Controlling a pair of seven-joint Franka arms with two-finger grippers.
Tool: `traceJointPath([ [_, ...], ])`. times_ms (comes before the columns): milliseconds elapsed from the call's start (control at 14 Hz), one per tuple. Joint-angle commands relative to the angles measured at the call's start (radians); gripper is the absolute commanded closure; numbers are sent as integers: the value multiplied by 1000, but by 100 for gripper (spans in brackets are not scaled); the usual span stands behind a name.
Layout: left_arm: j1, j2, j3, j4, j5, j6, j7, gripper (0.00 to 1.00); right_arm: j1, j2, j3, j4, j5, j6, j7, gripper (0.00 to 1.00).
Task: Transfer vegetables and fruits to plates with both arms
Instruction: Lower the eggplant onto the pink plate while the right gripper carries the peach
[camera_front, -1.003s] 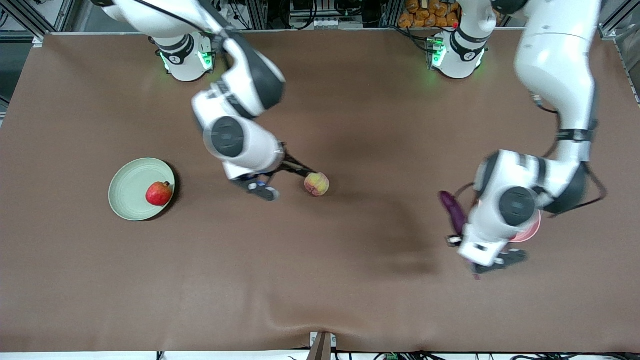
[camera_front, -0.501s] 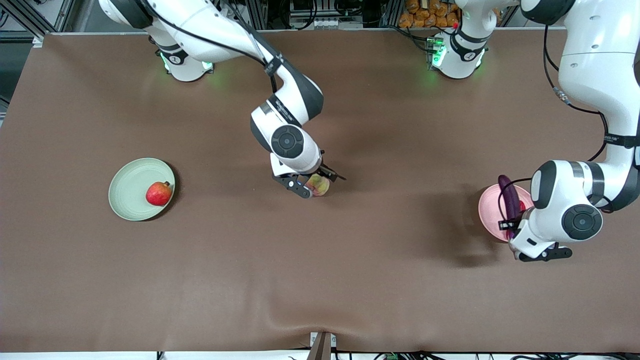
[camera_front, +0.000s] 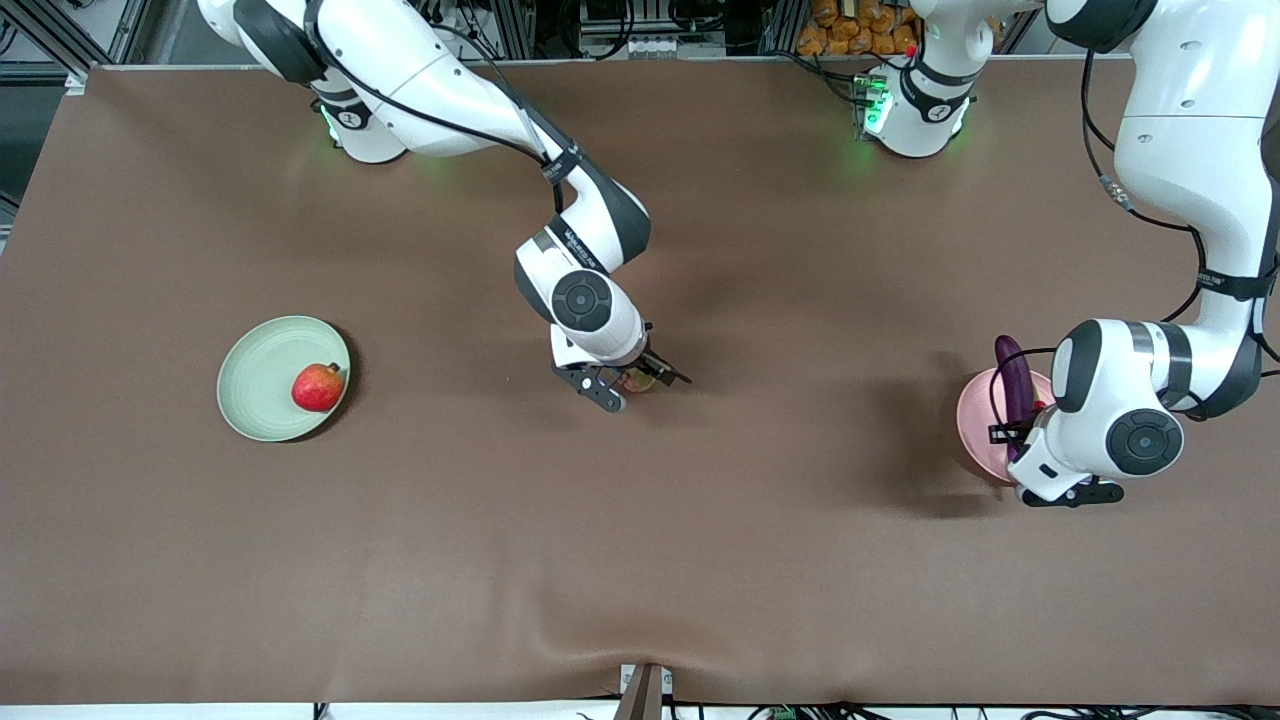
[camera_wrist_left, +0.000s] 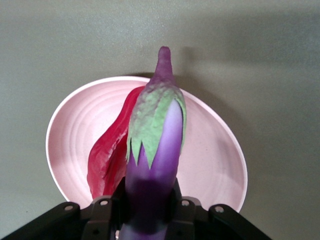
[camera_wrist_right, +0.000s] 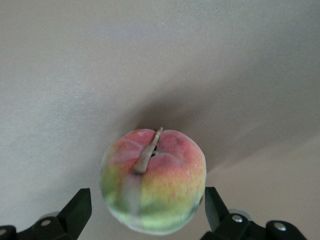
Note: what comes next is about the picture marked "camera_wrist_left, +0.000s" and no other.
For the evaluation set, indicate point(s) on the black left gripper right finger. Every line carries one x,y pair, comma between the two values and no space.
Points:
195,222

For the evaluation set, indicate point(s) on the pink round plate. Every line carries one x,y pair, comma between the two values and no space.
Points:
210,155

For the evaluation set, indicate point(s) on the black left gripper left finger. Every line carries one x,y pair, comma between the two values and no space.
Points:
100,220

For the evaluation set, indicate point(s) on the large table cover mat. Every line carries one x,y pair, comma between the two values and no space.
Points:
50,37

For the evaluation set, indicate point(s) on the long purple eggplant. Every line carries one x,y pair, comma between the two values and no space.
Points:
155,150

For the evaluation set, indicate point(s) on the red chili pepper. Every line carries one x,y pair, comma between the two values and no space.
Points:
110,155

